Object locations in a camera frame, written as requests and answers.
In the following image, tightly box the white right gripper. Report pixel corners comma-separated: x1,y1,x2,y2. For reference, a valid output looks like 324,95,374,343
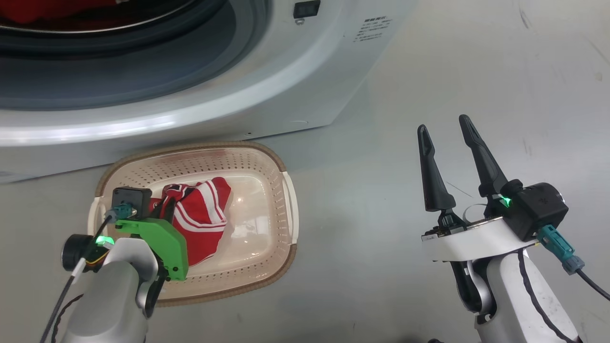
417,114,540,262

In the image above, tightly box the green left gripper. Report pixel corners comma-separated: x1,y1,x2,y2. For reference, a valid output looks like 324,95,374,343
114,195,189,282

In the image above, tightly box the red navy white patterned garment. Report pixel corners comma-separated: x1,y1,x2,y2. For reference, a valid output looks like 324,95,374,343
148,177,233,267

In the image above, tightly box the red and white garment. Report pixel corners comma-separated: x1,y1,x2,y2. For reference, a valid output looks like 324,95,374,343
0,0,121,24

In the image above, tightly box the beige perforated laundry basket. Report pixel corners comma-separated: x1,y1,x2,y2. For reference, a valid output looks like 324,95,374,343
88,141,300,307

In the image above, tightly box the grey rubber door gasket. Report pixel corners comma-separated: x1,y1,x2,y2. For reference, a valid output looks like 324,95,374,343
0,0,268,111

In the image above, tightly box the white washing machine body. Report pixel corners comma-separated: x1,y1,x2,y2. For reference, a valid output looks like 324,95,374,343
0,0,417,184

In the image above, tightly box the black door latch slot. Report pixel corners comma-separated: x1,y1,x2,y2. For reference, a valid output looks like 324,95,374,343
293,0,321,20

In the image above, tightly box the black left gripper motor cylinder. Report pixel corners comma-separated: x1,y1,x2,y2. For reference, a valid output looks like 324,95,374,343
61,233,98,273

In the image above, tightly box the grey printed text label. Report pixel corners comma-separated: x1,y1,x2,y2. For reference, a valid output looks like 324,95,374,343
353,18,394,43

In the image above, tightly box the flat grey ribbon cable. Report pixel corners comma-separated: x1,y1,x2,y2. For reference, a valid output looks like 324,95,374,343
461,202,489,223

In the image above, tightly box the right camera cable teal connector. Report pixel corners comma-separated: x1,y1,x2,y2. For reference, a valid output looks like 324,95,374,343
538,225,610,302

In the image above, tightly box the camera cable teal connector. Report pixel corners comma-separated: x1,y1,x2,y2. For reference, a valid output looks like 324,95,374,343
39,202,135,343
538,225,610,302

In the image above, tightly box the left camera cable teal connector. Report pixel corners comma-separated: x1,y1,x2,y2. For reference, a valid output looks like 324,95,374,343
39,202,135,343

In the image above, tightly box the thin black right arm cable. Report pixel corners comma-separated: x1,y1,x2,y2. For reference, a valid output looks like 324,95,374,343
517,250,575,343

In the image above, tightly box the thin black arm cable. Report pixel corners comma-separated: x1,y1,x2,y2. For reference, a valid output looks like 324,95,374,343
50,294,84,343
517,250,575,343

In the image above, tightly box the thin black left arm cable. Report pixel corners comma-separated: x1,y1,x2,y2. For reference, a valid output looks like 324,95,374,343
50,294,84,343

